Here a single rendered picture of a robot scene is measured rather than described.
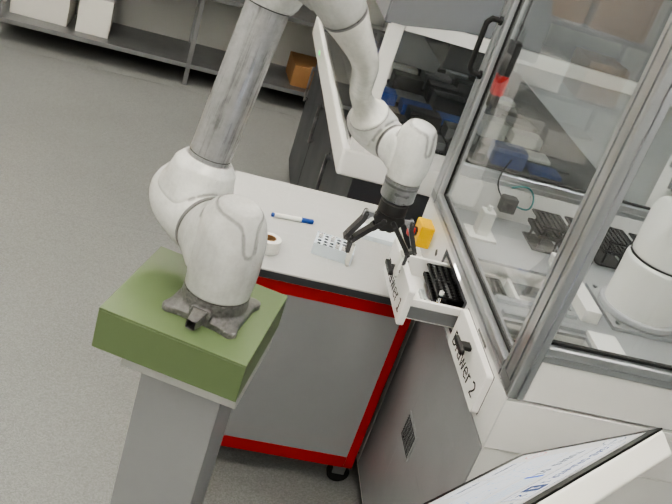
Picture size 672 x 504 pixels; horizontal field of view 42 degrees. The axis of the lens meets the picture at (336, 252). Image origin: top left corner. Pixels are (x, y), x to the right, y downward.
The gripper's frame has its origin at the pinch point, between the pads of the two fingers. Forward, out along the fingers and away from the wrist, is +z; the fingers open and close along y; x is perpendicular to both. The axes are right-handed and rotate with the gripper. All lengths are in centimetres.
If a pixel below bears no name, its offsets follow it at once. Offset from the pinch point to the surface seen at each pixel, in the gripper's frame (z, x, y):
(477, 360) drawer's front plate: -0.1, -34.9, 22.6
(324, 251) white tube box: 13.4, 27.4, -7.7
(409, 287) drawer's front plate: -1.5, -9.9, 8.7
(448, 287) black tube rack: 1.3, 0.2, 22.4
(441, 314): 4.3, -9.7, 19.6
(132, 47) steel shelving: 77, 367, -100
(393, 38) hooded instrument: -40, 83, 3
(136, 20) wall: 73, 414, -105
